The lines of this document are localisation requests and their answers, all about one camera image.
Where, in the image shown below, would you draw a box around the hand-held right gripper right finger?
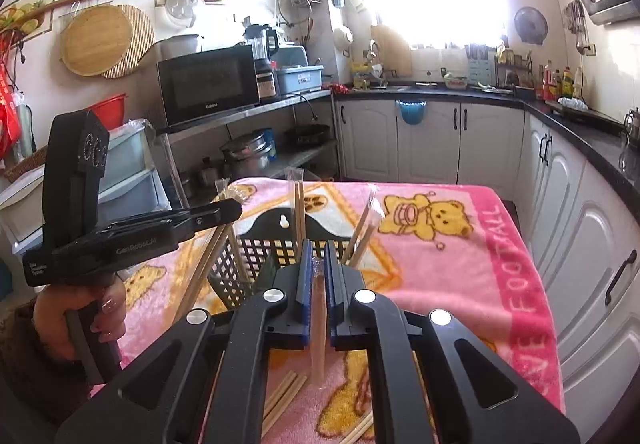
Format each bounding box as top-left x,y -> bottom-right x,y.
324,241 -> 581,444

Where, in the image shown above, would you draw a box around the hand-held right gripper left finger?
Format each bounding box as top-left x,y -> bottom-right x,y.
54,239 -> 316,444

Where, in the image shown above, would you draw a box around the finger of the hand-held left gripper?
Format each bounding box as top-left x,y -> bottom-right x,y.
102,200 -> 244,233
165,218 -> 237,246

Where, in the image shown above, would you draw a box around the green plastic utensil basket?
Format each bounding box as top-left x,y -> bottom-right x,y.
206,211 -> 353,320

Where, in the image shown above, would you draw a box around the bamboo chopstick pair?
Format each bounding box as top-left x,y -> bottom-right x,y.
309,256 -> 328,385

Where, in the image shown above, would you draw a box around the pile of chopsticks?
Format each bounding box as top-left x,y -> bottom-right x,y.
215,166 -> 386,442

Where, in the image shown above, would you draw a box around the person's left forearm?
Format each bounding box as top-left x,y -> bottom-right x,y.
0,301 -> 93,425

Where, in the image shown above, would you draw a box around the hanging dark utensils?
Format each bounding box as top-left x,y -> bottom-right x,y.
562,0 -> 588,55

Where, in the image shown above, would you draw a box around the person's left hand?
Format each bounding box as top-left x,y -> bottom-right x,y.
31,274 -> 127,361

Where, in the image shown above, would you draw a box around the small steel kettle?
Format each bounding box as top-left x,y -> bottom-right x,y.
196,157 -> 223,187

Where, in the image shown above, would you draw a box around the wicker basket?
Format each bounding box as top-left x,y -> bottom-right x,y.
2,146 -> 48,182

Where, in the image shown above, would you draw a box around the plastic drawer unit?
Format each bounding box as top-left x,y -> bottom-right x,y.
97,119 -> 171,225
0,179 -> 48,250

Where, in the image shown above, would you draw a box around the large steel pot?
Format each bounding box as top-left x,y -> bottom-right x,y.
220,131 -> 271,177

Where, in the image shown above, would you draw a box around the red plastic basin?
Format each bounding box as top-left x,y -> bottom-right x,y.
87,93 -> 128,131

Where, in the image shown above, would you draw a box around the red plastic bag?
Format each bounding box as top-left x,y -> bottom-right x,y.
0,64 -> 23,160

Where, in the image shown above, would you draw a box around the black frying pan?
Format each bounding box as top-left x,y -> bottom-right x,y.
290,124 -> 331,145

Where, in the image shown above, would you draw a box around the pink printed blanket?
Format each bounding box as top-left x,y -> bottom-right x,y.
87,178 -> 566,444

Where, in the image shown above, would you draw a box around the steel shelf table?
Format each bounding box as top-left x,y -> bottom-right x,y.
152,89 -> 338,205

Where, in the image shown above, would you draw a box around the black microwave oven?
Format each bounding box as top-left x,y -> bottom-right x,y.
156,45 -> 261,127

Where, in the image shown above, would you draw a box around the round bamboo board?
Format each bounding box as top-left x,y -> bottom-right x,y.
60,5 -> 133,76

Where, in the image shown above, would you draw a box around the blue-grey plastic box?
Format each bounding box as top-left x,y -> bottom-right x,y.
274,64 -> 325,95

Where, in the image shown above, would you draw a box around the striped bamboo board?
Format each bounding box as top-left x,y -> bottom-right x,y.
102,4 -> 156,80

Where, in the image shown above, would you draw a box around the black blender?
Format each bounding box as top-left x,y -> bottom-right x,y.
243,24 -> 280,100

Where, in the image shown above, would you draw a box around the blue hanging bin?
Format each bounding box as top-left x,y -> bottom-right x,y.
395,99 -> 428,126

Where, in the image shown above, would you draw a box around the white round plastic cover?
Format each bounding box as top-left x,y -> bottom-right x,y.
165,0 -> 207,29

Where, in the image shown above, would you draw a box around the pale wooden cutting board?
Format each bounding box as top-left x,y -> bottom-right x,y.
371,24 -> 413,77

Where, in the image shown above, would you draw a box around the dark spice rack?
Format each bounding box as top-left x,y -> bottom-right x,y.
495,49 -> 536,87

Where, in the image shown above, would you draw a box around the black kitchen countertop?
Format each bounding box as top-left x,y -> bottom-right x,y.
332,84 -> 640,225

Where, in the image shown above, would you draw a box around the black stove top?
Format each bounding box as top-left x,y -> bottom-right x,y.
545,99 -> 608,125

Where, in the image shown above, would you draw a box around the steel kettle on counter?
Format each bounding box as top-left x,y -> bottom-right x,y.
622,108 -> 640,150

